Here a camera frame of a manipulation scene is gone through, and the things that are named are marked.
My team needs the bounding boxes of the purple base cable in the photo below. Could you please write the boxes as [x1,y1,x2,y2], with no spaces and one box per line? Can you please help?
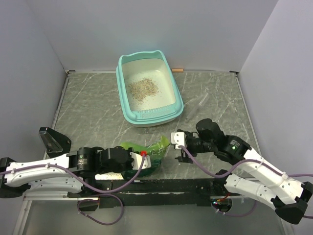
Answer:
[212,195,257,218]
[77,194,124,226]

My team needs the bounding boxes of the teal litter box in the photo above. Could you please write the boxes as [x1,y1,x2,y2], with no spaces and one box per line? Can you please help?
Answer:
[116,50,184,127]

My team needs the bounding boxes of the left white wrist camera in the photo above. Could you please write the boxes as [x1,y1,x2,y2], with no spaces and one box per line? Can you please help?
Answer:
[130,152,152,170]

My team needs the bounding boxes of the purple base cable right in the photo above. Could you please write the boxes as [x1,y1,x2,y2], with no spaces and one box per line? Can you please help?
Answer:
[212,195,257,218]

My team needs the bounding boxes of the black triangular stand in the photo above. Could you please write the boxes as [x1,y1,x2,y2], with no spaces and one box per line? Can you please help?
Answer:
[39,127,71,158]

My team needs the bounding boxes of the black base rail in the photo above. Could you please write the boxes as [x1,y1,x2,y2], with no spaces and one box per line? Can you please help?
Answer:
[67,178,228,208]

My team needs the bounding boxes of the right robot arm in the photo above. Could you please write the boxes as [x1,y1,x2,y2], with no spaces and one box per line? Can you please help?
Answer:
[171,118,313,225]

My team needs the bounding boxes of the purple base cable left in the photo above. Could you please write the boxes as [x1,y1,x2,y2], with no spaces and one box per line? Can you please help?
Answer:
[77,194,124,226]

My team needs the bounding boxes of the green litter bag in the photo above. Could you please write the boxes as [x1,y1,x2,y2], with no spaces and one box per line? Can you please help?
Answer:
[120,136,170,178]

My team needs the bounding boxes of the clear plastic scoop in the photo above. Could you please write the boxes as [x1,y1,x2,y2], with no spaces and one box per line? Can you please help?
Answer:
[185,93,209,122]

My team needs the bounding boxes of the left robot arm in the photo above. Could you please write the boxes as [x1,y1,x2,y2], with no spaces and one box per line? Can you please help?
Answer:
[0,146,144,199]

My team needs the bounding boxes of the scattered litter granules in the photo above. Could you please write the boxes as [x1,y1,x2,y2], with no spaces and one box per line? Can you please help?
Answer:
[127,78,159,102]

